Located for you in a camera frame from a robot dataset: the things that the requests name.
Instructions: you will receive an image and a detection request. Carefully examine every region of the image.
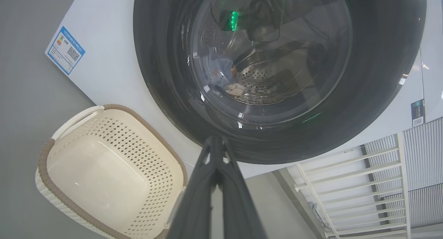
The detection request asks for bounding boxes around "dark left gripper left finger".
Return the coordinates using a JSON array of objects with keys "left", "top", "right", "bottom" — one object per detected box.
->
[{"left": 166, "top": 136, "right": 222, "bottom": 239}]

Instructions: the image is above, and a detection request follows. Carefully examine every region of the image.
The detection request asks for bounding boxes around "dark QR code sticker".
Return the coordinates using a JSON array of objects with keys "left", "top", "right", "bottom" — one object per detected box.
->
[{"left": 411, "top": 99, "right": 425, "bottom": 127}]

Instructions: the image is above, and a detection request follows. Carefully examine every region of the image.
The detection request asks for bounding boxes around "stainless steel washing machine drum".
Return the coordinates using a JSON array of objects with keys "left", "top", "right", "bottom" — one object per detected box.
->
[{"left": 190, "top": 0, "right": 353, "bottom": 105}]

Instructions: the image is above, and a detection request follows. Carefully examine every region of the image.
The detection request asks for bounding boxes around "grey ribbed shutter panel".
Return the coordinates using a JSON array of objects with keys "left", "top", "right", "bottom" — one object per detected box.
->
[{"left": 363, "top": 117, "right": 443, "bottom": 229}]

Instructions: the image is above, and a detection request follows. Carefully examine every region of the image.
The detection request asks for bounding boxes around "blue energy label sticker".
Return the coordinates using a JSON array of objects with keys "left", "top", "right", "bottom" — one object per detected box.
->
[{"left": 45, "top": 26, "right": 86, "bottom": 76}]

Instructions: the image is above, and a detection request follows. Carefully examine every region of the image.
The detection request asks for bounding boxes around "black round glass washer door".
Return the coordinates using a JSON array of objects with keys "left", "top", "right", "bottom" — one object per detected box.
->
[{"left": 133, "top": 0, "right": 427, "bottom": 164}]

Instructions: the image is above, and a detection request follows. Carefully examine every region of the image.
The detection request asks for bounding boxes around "white front-load washing machine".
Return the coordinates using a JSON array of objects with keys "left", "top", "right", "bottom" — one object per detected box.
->
[{"left": 45, "top": 0, "right": 443, "bottom": 179}]

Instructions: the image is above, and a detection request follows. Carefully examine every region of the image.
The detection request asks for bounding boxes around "white metal rack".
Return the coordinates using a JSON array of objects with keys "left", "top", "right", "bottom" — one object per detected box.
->
[{"left": 294, "top": 134, "right": 412, "bottom": 239}]

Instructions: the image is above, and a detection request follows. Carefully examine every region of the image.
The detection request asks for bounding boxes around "blue bear-print garment with cream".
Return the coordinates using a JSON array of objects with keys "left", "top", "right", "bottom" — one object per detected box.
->
[{"left": 207, "top": 57, "right": 245, "bottom": 96}]

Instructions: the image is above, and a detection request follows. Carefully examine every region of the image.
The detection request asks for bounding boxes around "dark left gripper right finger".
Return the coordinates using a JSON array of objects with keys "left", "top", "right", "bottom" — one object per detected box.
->
[{"left": 218, "top": 138, "right": 269, "bottom": 239}]

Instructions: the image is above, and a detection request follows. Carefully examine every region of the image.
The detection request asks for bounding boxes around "cream perforated laundry basket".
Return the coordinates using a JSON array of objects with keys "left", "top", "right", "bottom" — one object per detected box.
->
[{"left": 35, "top": 104, "right": 188, "bottom": 239}]

